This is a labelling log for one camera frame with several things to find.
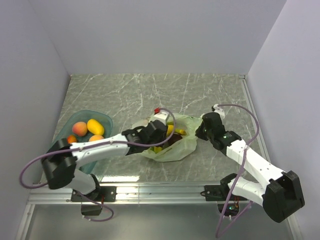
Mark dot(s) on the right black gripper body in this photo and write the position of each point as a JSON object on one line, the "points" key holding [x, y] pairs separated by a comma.
{"points": [[202, 133]]}

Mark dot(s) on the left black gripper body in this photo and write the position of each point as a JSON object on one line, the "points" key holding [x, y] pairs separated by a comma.
{"points": [[161, 139]]}

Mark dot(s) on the green plastic bag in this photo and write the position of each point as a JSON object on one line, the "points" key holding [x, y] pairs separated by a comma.
{"points": [[182, 148]]}

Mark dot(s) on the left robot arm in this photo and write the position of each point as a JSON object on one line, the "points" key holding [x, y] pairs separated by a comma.
{"points": [[62, 165]]}

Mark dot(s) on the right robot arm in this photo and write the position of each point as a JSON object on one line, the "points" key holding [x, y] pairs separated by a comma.
{"points": [[277, 191]]}

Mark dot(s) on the fruit inside bag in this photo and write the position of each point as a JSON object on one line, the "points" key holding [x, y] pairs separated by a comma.
{"points": [[144, 122]]}

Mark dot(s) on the yellow banana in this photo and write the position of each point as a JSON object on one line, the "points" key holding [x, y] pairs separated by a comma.
{"points": [[178, 131]]}

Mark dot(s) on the green grape bunch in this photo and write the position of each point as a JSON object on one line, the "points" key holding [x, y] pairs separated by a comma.
{"points": [[156, 149]]}

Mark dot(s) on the dark red apple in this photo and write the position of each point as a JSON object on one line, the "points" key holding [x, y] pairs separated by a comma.
{"points": [[175, 138]]}

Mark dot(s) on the yellow mango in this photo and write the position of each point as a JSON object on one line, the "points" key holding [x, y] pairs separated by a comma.
{"points": [[94, 127]]}

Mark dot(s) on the orange peach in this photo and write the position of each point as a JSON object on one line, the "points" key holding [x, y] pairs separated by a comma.
{"points": [[95, 138]]}

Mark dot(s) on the peach in tray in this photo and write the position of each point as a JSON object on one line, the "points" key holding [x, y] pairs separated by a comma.
{"points": [[80, 128]]}

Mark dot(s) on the red chili pepper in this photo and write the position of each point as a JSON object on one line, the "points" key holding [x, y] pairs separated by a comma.
{"points": [[71, 139]]}

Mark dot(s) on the teal plastic tray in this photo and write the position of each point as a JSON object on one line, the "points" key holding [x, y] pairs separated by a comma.
{"points": [[85, 116]]}

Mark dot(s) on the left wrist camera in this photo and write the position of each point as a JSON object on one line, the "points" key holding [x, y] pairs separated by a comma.
{"points": [[160, 115]]}

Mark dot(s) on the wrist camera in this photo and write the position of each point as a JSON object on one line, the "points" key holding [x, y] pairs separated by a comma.
{"points": [[218, 110], [160, 115]]}

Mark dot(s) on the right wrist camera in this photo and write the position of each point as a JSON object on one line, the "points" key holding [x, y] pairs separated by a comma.
{"points": [[218, 110]]}

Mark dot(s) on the aluminium rail right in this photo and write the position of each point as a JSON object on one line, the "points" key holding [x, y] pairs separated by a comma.
{"points": [[250, 106]]}

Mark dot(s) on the aluminium rail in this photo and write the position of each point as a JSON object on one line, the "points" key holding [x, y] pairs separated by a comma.
{"points": [[250, 106], [136, 193]]}

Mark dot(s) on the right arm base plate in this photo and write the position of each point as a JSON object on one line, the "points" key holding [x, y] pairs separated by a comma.
{"points": [[213, 193]]}

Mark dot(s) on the aluminium rail front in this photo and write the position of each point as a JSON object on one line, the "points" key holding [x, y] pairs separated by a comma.
{"points": [[136, 193]]}

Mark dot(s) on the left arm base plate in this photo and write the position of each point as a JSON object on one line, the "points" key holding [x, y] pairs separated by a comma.
{"points": [[106, 194]]}

